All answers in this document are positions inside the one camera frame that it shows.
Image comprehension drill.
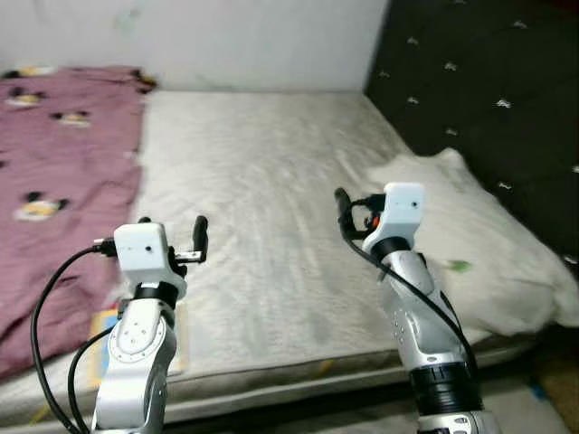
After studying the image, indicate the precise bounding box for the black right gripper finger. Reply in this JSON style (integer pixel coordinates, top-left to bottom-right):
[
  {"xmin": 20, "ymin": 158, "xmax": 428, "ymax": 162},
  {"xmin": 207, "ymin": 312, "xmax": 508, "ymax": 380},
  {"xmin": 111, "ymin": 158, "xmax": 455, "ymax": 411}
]
[{"xmin": 334, "ymin": 187, "xmax": 355, "ymax": 240}]

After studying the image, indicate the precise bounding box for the white pillow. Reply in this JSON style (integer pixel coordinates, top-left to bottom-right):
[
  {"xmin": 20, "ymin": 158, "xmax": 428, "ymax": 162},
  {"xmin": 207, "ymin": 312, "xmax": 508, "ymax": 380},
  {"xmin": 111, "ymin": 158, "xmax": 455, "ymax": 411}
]
[{"xmin": 366, "ymin": 148, "xmax": 579, "ymax": 338}]

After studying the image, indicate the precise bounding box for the brown floor mat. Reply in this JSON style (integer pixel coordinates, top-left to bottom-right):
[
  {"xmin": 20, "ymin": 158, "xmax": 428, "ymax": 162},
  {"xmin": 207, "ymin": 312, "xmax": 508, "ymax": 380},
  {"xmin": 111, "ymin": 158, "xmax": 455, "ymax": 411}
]
[{"xmin": 541, "ymin": 357, "xmax": 579, "ymax": 434}]

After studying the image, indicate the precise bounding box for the colourful yellow-edged picture book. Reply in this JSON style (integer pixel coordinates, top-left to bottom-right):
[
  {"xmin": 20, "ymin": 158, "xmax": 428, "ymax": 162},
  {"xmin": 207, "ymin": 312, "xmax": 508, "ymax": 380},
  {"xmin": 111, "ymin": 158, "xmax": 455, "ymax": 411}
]
[{"xmin": 90, "ymin": 303, "xmax": 190, "ymax": 387}]

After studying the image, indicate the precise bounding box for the white quilted mattress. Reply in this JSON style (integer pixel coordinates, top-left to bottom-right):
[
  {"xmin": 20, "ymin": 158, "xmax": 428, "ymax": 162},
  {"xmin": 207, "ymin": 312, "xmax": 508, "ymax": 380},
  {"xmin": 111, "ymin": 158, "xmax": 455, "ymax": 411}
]
[{"xmin": 0, "ymin": 89, "xmax": 579, "ymax": 428}]

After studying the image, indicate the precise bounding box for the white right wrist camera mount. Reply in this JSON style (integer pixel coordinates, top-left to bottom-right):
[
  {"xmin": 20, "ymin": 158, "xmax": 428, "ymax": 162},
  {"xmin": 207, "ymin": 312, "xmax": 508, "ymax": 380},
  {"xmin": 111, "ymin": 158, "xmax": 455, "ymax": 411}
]
[{"xmin": 362, "ymin": 183, "xmax": 427, "ymax": 256}]

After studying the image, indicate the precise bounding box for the black tufted headboard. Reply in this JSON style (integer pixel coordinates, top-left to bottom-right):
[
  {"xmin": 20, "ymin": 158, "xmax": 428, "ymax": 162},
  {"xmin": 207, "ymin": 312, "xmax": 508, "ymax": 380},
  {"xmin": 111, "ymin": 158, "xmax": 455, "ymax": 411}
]
[{"xmin": 365, "ymin": 0, "xmax": 579, "ymax": 272}]

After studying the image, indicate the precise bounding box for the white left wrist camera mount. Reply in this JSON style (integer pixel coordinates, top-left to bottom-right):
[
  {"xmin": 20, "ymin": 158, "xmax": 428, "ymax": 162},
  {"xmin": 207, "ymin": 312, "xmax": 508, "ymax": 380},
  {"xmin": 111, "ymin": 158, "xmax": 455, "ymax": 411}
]
[{"xmin": 113, "ymin": 222, "xmax": 189, "ymax": 301}]

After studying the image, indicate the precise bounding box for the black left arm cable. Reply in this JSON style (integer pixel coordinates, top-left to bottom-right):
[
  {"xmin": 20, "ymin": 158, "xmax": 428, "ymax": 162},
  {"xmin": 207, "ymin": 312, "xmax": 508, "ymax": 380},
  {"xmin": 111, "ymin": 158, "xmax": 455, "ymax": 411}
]
[{"xmin": 30, "ymin": 237, "xmax": 123, "ymax": 434}]

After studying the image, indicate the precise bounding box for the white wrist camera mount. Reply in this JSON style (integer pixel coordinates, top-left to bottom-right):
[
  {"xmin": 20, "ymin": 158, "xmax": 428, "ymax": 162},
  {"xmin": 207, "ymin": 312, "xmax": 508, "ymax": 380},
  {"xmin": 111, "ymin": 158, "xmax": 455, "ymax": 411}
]
[
  {"xmin": 362, "ymin": 183, "xmax": 427, "ymax": 256},
  {"xmin": 113, "ymin": 222, "xmax": 189, "ymax": 301}
]

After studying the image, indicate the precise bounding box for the purple cartoon print blanket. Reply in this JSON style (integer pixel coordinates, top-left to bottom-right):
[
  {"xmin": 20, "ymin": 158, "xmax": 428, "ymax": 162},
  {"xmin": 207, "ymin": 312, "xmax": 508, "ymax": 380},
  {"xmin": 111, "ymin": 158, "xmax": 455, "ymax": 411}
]
[{"xmin": 0, "ymin": 65, "xmax": 157, "ymax": 381}]

